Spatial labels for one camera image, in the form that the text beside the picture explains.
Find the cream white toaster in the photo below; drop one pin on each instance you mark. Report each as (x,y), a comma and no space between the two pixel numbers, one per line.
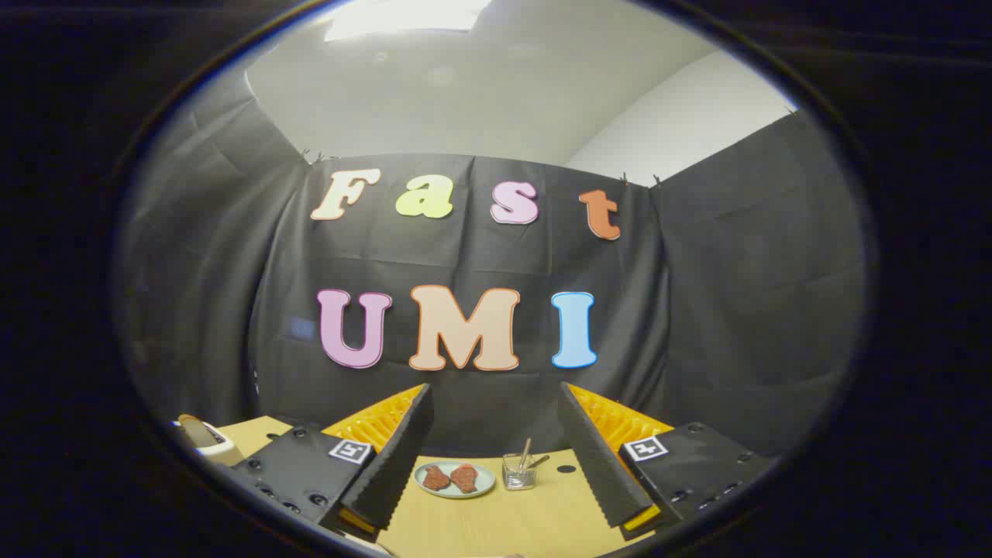
(221,451)

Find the brown meat piece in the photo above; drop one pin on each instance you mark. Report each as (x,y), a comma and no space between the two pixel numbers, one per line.
(465,478)
(435,478)

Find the clear glass utensil cup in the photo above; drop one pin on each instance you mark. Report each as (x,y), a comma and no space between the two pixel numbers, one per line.
(518,479)

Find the wooden stick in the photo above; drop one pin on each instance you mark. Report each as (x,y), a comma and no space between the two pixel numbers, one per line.
(525,453)

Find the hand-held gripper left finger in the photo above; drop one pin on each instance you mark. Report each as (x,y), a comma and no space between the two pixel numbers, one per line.
(399,465)

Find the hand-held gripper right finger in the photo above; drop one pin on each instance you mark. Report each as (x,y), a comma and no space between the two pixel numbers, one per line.
(597,465)

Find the plain bread slice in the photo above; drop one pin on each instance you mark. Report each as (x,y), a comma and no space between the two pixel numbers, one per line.
(198,432)

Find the small pale green plate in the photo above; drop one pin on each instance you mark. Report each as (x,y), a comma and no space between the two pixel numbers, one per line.
(486,479)

